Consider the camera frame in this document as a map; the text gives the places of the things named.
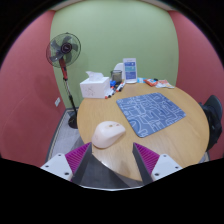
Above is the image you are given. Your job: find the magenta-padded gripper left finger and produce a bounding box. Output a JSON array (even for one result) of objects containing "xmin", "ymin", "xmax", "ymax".
[{"xmin": 40, "ymin": 142, "xmax": 93, "ymax": 185}]

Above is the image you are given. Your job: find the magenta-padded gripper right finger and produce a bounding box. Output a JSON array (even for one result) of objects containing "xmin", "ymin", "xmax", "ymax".
[{"xmin": 132, "ymin": 142, "xmax": 184, "ymax": 185}]

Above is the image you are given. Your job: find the cream white computer mouse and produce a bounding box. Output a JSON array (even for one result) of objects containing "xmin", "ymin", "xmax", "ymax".
[{"xmin": 91, "ymin": 121, "xmax": 127, "ymax": 150}]

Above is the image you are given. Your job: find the blue patterned mouse pad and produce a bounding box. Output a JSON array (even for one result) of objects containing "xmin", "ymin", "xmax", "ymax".
[{"xmin": 116, "ymin": 92, "xmax": 187, "ymax": 139}]

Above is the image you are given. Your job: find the white tissue box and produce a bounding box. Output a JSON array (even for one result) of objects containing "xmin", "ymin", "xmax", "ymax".
[{"xmin": 79, "ymin": 70, "xmax": 111, "ymax": 99}]

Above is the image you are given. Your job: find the black office chair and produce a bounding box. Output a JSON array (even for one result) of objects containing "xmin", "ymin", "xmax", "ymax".
[{"xmin": 199, "ymin": 94, "xmax": 223, "ymax": 153}]

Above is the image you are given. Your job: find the white orange snack packet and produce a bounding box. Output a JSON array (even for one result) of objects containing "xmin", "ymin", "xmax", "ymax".
[
  {"xmin": 155, "ymin": 79, "xmax": 169, "ymax": 89},
  {"xmin": 163, "ymin": 79, "xmax": 175, "ymax": 90}
]

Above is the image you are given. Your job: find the black mesh pen cup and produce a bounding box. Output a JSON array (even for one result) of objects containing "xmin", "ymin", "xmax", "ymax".
[{"xmin": 110, "ymin": 69, "xmax": 123, "ymax": 84}]

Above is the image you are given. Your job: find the acrylic sign stand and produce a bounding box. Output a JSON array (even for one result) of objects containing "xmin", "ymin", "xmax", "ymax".
[{"xmin": 122, "ymin": 57, "xmax": 138, "ymax": 84}]

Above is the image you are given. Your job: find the red black standing fan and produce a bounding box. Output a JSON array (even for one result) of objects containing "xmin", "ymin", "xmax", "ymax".
[{"xmin": 45, "ymin": 32, "xmax": 82, "ymax": 130}]

